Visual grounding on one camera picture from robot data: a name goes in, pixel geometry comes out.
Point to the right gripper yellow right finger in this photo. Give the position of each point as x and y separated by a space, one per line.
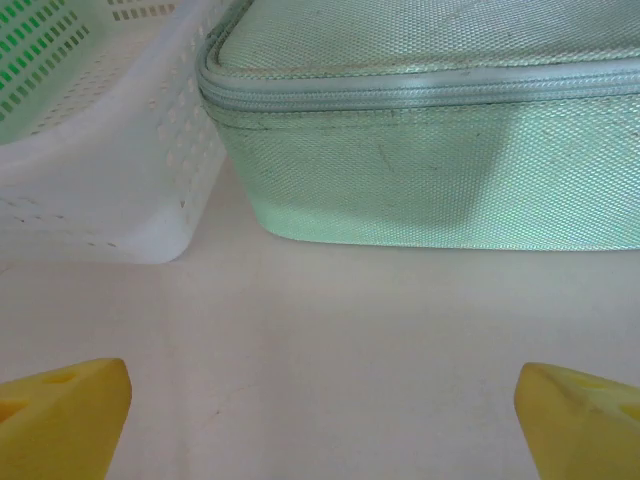
590 440

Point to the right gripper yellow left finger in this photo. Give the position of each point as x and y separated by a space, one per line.
60 430

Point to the white perforated plastic basket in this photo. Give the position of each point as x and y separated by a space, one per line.
100 190

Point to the mint green fabric zip case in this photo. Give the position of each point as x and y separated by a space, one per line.
425 175

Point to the green perforated plastic basket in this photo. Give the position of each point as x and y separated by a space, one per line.
9 15

